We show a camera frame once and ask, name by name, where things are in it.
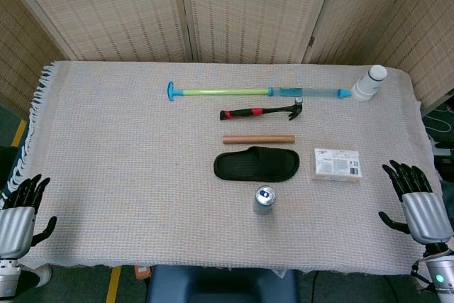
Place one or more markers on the white tissue box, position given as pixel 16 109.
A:
pixel 337 164

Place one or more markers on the brown wooden rod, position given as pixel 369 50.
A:
pixel 259 139

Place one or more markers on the small orange box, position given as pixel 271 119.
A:
pixel 142 271

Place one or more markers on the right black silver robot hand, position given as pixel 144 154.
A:
pixel 423 214

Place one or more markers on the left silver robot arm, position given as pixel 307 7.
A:
pixel 7 276

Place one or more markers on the white plastic bottle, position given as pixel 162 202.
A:
pixel 367 84

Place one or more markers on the beige woven tablecloth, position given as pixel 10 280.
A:
pixel 124 157

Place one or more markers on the woven folding screen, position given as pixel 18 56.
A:
pixel 248 8

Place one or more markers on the blue padded chair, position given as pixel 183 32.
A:
pixel 220 285

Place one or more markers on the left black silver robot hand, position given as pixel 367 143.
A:
pixel 16 225

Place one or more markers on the blue green toy water pump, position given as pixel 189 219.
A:
pixel 227 92

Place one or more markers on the black rubber slipper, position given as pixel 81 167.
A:
pixel 255 166

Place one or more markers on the silver blue drink can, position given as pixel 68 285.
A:
pixel 265 202

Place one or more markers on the black red claw hammer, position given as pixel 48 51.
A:
pixel 248 112

